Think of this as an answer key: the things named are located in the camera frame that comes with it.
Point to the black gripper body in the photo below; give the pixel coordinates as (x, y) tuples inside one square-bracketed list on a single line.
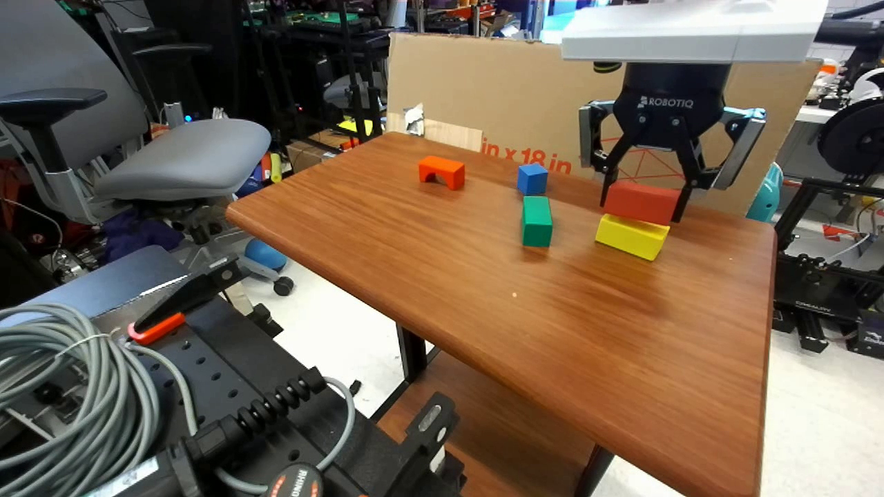
[(666, 105)]

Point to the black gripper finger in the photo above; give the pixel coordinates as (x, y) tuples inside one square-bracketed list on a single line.
[(734, 153), (608, 139)]

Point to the orange rectangular wooden block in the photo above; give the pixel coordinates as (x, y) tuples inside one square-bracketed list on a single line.
[(641, 200)]

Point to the teal round object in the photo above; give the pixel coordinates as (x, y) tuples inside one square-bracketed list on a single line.
[(770, 203)]

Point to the blue object on floor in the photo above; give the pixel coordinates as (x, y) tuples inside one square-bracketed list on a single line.
[(267, 254)]

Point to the blue wooden cube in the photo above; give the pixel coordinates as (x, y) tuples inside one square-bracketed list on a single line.
[(531, 179)]

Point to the yellow wooden block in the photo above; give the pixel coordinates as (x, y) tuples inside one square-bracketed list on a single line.
[(632, 237)]

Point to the green wooden block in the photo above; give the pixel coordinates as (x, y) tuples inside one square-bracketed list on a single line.
[(536, 222)]

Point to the large brown cardboard box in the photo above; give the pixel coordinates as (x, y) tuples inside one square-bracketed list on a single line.
[(488, 91)]

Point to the black equipment stand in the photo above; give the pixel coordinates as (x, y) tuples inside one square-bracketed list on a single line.
[(831, 277)]

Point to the orange arch wooden block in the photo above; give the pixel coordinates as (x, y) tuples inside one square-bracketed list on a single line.
[(444, 168)]

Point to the black table leg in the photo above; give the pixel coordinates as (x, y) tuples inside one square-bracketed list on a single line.
[(412, 353)]

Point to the wooden lower table shelf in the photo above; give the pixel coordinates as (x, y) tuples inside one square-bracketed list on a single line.
[(499, 432)]

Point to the grey office chair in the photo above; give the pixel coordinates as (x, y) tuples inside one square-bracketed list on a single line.
[(183, 154)]

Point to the black power strip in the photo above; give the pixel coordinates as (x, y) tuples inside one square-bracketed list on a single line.
[(230, 368)]

